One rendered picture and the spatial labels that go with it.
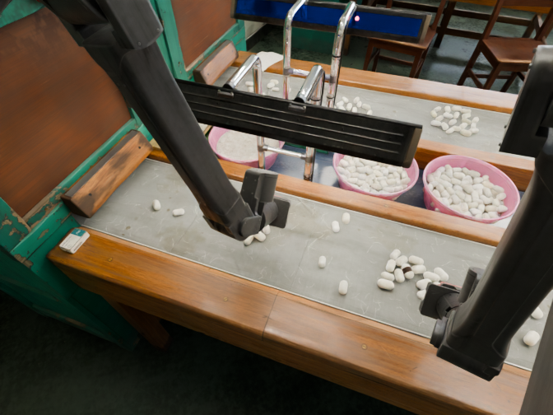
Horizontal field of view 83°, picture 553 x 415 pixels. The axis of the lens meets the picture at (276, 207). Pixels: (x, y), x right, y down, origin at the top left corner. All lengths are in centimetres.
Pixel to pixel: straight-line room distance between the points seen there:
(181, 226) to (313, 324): 44
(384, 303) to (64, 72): 92
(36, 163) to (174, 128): 54
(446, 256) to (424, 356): 29
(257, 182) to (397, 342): 44
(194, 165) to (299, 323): 42
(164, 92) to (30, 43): 51
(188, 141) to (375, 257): 58
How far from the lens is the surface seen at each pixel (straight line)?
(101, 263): 89
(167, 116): 42
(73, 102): 95
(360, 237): 88
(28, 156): 90
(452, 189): 110
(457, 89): 156
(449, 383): 77
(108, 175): 98
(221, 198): 51
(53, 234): 98
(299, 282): 78
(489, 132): 141
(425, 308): 69
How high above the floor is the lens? 144
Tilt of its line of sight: 50 degrees down
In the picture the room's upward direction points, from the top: straight up
